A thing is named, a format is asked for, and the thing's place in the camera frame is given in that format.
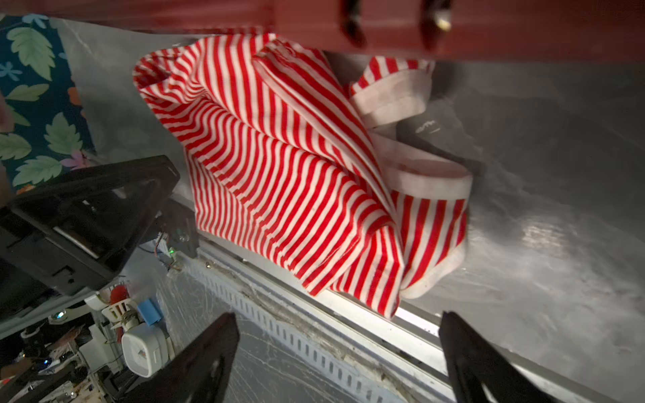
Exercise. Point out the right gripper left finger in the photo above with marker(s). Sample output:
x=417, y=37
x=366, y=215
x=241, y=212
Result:
x=200, y=373

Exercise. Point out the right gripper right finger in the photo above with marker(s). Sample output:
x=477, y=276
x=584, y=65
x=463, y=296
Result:
x=476, y=369

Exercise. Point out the red white striped shirt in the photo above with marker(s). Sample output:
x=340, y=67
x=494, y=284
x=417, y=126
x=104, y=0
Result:
x=287, y=162

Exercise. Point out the red hard-shell suitcase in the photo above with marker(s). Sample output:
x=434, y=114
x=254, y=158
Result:
x=445, y=30

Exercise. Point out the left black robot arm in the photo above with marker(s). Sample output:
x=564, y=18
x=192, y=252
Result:
x=79, y=230

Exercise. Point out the white power adapter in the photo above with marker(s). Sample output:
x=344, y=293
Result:
x=147, y=349

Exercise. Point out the white slotted cable duct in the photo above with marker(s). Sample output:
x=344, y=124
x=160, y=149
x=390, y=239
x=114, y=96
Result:
x=282, y=355

